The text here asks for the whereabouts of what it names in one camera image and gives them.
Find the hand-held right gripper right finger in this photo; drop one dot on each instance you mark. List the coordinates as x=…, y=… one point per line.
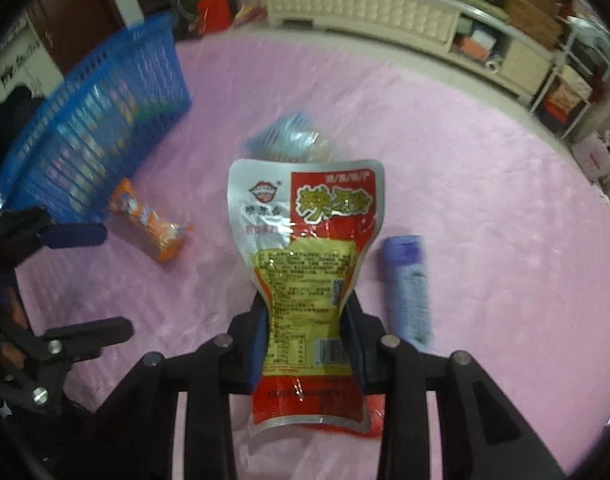
x=365, y=365

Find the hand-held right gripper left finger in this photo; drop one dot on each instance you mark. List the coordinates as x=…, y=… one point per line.
x=260, y=350

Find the clear blue print snack bag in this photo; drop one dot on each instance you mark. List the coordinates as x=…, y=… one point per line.
x=285, y=137

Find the purple snack packet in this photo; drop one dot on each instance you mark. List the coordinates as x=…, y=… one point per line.
x=410, y=285

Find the orange box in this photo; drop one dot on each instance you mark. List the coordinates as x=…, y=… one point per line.
x=472, y=47

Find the red silver snack packet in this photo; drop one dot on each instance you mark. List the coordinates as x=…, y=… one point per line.
x=310, y=260

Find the light blue box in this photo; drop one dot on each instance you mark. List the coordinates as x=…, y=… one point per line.
x=485, y=35

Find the pink gift bag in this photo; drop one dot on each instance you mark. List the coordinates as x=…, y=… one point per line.
x=592, y=155

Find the orange snack packet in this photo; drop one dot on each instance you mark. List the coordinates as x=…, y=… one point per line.
x=150, y=220

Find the white television cabinet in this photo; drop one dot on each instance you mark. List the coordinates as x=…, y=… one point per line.
x=365, y=5

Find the white paper roll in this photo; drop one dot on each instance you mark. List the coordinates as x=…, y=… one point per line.
x=493, y=65

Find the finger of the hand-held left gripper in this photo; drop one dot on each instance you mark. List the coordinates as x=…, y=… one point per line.
x=75, y=236
x=90, y=335

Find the brown wooden door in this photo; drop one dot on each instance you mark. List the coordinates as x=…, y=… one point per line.
x=75, y=5

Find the dark cloth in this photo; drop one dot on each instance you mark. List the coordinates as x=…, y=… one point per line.
x=15, y=105

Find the white shelf rack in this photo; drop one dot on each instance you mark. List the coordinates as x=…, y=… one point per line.
x=560, y=67

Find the grey crown print chair cover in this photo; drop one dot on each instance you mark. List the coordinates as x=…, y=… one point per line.
x=15, y=60

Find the red paper bag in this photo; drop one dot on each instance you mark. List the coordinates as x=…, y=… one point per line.
x=215, y=12

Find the pink quilted tablecloth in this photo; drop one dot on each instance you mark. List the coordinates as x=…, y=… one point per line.
x=485, y=210

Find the blue plastic basket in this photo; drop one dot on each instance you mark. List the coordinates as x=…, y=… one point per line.
x=110, y=85

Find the cardboard box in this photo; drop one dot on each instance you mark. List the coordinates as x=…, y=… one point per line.
x=530, y=17

